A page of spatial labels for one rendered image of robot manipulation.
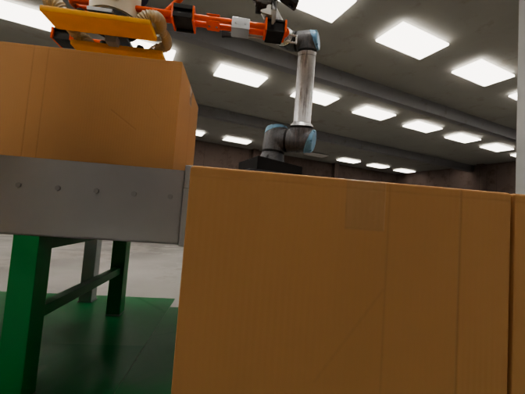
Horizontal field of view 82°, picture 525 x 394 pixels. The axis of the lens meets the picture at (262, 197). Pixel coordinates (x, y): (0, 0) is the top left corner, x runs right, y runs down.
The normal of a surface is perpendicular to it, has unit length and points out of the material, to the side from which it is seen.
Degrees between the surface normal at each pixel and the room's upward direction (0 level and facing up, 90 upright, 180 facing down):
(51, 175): 90
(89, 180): 90
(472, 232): 90
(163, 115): 90
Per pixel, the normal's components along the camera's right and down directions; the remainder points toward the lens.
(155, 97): 0.09, -0.06
